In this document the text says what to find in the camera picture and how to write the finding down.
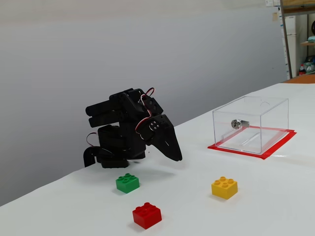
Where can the red lego brick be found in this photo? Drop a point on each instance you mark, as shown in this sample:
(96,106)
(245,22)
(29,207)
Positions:
(147,216)

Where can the black table clamp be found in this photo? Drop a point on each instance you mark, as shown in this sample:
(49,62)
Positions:
(89,155)

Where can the yellow lego brick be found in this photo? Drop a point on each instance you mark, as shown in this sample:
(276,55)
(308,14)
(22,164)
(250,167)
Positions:
(224,188)

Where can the red tape frame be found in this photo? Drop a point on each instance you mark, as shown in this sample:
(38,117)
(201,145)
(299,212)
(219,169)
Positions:
(275,150)

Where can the white appliance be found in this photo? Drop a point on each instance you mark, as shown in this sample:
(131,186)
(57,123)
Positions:
(291,37)

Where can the green lego brick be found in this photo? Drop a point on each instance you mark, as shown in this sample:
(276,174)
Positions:
(127,183)

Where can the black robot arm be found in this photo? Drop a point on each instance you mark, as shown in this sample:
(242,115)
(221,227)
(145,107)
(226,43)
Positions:
(115,137)

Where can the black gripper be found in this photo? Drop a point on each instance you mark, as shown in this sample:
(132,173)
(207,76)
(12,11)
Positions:
(164,131)

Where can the red capped soda bottle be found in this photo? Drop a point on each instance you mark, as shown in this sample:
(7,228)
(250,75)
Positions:
(302,70)

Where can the silver box lock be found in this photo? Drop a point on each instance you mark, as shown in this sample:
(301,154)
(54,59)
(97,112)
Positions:
(237,123)

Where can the metal shelf rack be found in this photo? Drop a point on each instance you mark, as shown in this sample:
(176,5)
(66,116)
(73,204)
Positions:
(286,49)

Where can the transparent acrylic box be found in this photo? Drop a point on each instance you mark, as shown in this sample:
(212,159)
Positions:
(249,123)

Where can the white paper label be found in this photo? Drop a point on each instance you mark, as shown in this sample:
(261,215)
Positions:
(272,2)

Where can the orange wooden table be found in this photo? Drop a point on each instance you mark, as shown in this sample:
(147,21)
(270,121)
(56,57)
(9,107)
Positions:
(302,78)

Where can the teal bundle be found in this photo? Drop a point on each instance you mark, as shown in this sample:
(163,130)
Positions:
(312,39)

